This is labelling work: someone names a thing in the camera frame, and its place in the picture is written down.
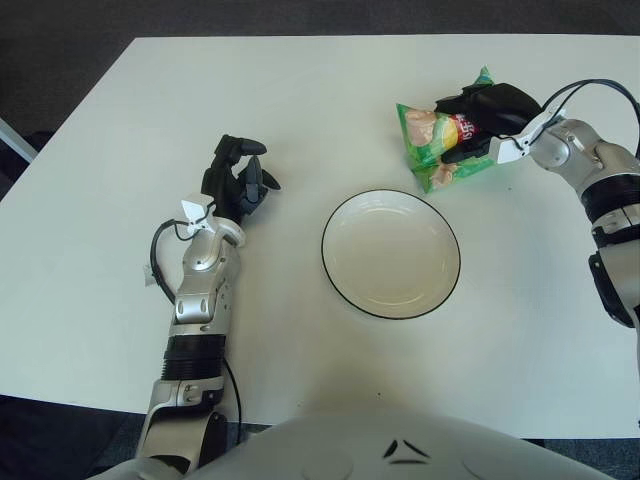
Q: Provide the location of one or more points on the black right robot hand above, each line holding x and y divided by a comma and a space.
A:
505, 107

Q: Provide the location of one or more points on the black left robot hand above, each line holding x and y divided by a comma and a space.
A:
220, 180

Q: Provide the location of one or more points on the green potato chips bag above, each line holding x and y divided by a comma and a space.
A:
425, 145

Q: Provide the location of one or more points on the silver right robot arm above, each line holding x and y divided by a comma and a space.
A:
565, 145

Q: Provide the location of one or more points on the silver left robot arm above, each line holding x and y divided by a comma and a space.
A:
205, 260

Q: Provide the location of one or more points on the white plate with black rim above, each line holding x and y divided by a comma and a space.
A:
390, 250

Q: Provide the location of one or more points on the white left wrist label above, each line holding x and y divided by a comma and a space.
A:
191, 207

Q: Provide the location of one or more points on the white metal bar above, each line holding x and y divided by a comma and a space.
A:
15, 140

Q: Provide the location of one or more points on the grey robot torso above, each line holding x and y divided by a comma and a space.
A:
325, 450

